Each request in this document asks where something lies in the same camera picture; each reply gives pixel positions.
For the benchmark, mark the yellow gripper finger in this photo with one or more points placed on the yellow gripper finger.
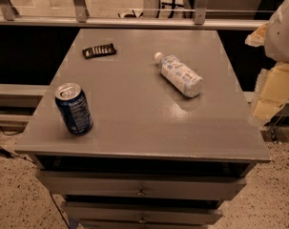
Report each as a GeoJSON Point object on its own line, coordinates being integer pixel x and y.
{"type": "Point", "coordinates": [271, 94]}
{"type": "Point", "coordinates": [257, 37]}

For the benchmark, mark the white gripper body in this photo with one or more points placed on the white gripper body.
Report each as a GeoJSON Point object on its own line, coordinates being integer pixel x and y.
{"type": "Point", "coordinates": [282, 37]}

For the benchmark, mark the blue label plastic water bottle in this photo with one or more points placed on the blue label plastic water bottle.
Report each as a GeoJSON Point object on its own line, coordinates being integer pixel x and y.
{"type": "Point", "coordinates": [180, 75]}

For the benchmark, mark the grey drawer cabinet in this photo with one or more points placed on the grey drawer cabinet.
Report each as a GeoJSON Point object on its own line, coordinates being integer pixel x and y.
{"type": "Point", "coordinates": [142, 124]}

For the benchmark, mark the black snack bar wrapper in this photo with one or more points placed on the black snack bar wrapper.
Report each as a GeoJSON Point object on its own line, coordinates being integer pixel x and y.
{"type": "Point", "coordinates": [99, 51]}

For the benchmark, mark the blue soda can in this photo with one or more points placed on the blue soda can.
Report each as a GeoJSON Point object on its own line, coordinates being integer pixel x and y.
{"type": "Point", "coordinates": [72, 103]}

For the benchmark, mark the top grey drawer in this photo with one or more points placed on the top grey drawer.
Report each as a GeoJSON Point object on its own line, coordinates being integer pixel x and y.
{"type": "Point", "coordinates": [141, 186]}

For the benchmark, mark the grey drawer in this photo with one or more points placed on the grey drawer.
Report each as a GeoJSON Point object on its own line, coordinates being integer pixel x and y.
{"type": "Point", "coordinates": [141, 186]}
{"type": "Point", "coordinates": [141, 213]}

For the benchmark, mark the metal railing frame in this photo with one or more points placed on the metal railing frame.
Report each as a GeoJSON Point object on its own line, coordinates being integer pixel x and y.
{"type": "Point", "coordinates": [244, 15]}

